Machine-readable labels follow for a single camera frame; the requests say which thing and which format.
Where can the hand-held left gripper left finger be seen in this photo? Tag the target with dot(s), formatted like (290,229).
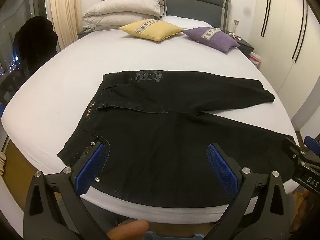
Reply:
(91,162)

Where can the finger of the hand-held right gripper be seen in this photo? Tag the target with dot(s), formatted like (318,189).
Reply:
(312,143)
(292,148)

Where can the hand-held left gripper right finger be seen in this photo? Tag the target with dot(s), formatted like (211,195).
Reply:
(220,167)

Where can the black pants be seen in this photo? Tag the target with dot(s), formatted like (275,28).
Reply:
(155,142)

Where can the person's left hand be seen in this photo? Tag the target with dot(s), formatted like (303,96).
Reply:
(130,230)

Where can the white red-striped bin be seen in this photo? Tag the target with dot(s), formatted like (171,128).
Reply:
(255,60)

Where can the white bed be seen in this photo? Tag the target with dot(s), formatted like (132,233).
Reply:
(75,67)

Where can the dark nightstand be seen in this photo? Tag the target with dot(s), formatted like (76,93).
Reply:
(246,47)
(83,33)

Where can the purple patterned cushion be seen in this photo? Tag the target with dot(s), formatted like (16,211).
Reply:
(221,42)

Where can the window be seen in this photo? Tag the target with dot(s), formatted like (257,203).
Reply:
(15,62)

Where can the black hanging garment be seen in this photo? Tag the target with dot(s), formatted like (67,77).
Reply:
(35,40)

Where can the yellow patterned cushion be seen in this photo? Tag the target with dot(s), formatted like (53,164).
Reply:
(152,33)

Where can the white pillow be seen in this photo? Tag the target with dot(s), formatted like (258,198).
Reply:
(186,21)

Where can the cream curtain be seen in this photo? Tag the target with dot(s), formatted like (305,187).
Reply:
(65,10)

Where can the folded cream duvet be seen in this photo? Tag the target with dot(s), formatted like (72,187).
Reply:
(120,10)

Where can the grey padded headboard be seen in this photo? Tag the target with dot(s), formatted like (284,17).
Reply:
(195,2)

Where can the wall socket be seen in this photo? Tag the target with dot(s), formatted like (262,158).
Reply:
(236,22)

